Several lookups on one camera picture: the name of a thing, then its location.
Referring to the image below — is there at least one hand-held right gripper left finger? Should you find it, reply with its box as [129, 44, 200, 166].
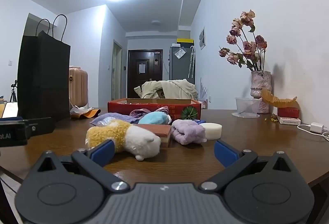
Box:
[37, 140, 129, 192]

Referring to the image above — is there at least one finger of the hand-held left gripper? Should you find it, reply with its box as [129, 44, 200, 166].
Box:
[15, 117, 55, 140]

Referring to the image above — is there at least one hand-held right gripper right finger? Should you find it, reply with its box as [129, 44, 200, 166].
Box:
[200, 140, 293, 192]

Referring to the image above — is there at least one lavender cloth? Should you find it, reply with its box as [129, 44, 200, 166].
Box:
[90, 112, 139, 127]

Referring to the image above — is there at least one yellow and white plush toy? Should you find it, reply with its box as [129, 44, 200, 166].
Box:
[86, 119, 161, 161]

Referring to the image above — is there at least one purple towel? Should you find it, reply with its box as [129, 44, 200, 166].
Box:
[171, 119, 206, 145]

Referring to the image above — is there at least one purple satin cloth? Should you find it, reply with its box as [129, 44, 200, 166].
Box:
[130, 108, 169, 118]

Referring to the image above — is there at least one light blue plush toy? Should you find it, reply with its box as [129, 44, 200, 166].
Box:
[138, 111, 172, 125]

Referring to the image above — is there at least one red-brown sponge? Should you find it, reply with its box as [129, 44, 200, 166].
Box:
[136, 124, 172, 148]

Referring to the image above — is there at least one red cardboard box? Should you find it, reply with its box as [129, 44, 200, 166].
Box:
[107, 98, 201, 121]

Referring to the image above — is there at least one white flat panel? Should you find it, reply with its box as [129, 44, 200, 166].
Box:
[2, 102, 19, 118]

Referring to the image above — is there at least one orange cloth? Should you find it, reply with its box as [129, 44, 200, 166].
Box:
[71, 109, 101, 119]

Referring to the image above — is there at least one clear plastic lid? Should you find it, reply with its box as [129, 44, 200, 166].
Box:
[232, 111, 260, 118]

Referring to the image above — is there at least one black tripod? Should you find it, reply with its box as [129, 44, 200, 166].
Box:
[10, 80, 18, 103]

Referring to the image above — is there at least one black paper bag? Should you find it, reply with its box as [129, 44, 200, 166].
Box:
[17, 14, 71, 123]

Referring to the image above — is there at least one clear plastic cup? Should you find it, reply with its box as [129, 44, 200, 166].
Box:
[236, 97, 260, 115]

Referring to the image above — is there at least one pink suitcase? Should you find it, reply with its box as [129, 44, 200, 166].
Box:
[69, 67, 88, 109]

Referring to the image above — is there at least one small white box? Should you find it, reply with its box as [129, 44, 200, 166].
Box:
[279, 116, 301, 125]

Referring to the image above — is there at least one yellow fluted paper stack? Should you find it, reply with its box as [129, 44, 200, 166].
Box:
[261, 88, 299, 107]

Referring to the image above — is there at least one small red box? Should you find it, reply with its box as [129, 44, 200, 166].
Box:
[278, 107, 300, 118]

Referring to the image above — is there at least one pink textured vase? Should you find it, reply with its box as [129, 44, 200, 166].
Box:
[251, 71, 271, 114]

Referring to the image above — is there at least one beige jacket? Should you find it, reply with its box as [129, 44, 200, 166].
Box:
[134, 79, 198, 99]

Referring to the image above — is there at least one dark brown entrance door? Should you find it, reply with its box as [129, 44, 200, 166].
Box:
[128, 49, 163, 98]

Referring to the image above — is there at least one white charger plug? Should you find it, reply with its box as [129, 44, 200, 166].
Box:
[310, 122, 327, 134]

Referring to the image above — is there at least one grey refrigerator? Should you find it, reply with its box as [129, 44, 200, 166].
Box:
[169, 45, 195, 83]

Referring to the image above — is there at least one folded white umbrella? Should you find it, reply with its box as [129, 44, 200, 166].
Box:
[188, 46, 195, 78]

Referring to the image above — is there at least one dried rose bouquet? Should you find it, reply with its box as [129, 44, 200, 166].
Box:
[218, 10, 268, 72]

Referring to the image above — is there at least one yellow and black box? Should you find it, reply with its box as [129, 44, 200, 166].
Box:
[177, 38, 194, 47]

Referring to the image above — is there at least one grey side door frame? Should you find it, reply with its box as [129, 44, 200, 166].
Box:
[112, 40, 122, 101]

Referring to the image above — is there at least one white charger cable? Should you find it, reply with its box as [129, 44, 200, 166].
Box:
[297, 124, 329, 141]

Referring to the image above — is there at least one framed wall picture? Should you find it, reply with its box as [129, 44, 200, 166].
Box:
[199, 27, 206, 50]

